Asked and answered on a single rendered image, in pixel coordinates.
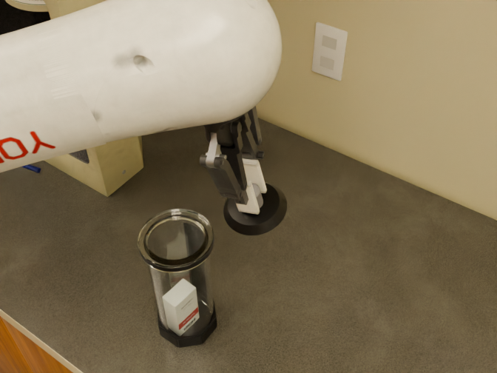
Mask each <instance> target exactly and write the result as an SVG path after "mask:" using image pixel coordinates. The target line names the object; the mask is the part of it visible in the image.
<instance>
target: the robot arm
mask: <svg viewBox="0 0 497 373"><path fill-rule="evenodd" d="M281 57H282V37H281V32H280V26H279V23H278V20H277V17H276V15H275V13H274V11H273V9H272V7H271V5H270V4H269V3H268V1H267V0H107V1H103V2H101V3H99V4H95V5H93V6H91V7H87V8H84V9H82V10H79V11H76V12H74V13H70V14H67V15H65V16H61V17H58V18H56V19H52V20H49V21H45V22H42V23H40V24H35V25H33V26H30V27H25V28H23V29H20V30H16V31H13V32H10V33H5V34H2V35H0V172H5V171H8V170H11V169H15V168H18V167H22V166H25V165H28V164H33V163H36V162H39V161H43V160H47V159H50V158H54V157H58V156H60V155H66V154H69V153H72V152H77V151H80V150H83V149H89V148H92V147H97V146H100V145H104V144H106V143H107V142H111V141H117V140H121V139H125V138H131V137H135V136H142V135H149V134H153V133H158V132H165V131H170V130H178V129H183V128H187V127H196V126H201V125H203V126H204V128H205V136H206V140H207V141H208V142H209V143H210V144H209V151H208V152H207V153H206V154H205V155H201V157H200V165H201V166H203V167H205V168H207V170H208V172H209V174H210V176H211V178H212V180H213V181H214V184H215V186H216V187H217V189H218V191H219V193H220V195H221V196H222V197H225V198H234V200H235V203H236V205H237V208H238V211H239V212H247V213H251V214H256V215H258V214H259V212H260V209H259V206H258V203H257V199H256V196H255V193H254V188H253V186H252V183H253V184H256V185H258V186H259V188H260V191H261V193H266V191H267V189H266V184H265V181H264V178H263V174H262V170H261V168H260V163H259V161H258V160H257V159H263V157H264V151H260V150H258V148H257V145H261V143H262V137H261V133H260V125H259V121H258V117H257V109H256V105H257V104H258V103H259V102H260V101H261V100H262V99H263V98H264V97H265V95H266V94H267V92H268V91H269V90H270V89H271V86H272V84H273V83H274V80H275V78H276V77H277V73H278V70H279V68H280V62H281ZM252 133H253V134H254V135H252ZM242 157H243V158H242Z"/></svg>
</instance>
